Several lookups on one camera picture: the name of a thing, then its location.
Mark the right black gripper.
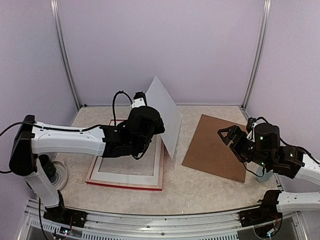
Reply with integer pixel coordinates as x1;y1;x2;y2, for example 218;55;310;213
218;125;272;169

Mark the cat photo print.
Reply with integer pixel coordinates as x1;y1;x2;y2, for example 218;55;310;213
145;75;182;159

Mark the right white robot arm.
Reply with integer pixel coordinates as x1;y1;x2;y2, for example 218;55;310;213
217;116;320;222

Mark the red wooden picture frame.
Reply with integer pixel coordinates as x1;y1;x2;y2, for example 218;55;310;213
85;135;165;191

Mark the left aluminium corner post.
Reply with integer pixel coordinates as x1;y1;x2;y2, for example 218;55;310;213
50;0;82;110

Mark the right aluminium corner post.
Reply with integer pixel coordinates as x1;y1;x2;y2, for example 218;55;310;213
241;0;272;111

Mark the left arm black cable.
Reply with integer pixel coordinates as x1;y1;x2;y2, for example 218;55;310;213
0;90;133;175

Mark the aluminium front rail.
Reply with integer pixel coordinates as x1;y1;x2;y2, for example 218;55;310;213
18;197;307;240

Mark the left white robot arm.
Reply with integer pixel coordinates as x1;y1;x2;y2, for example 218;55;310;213
9;92;165;223

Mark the brown backing board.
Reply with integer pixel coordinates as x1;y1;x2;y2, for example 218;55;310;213
182;114;246;183

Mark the white plate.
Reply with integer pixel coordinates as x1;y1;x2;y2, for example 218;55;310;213
49;160;69;191

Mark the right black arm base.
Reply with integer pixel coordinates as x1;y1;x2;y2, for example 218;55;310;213
238;190;283;227

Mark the light blue paper cup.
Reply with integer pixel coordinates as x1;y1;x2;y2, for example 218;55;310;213
255;166;274;183

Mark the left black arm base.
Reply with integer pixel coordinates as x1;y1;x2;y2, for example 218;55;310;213
43;197;88;228

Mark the white mat board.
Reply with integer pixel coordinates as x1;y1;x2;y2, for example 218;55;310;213
97;139;162;176

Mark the aluminium corner post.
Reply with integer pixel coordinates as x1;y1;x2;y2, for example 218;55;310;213
50;0;82;110
241;0;272;111

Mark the black cup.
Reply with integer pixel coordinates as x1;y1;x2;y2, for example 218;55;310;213
38;154;57;179

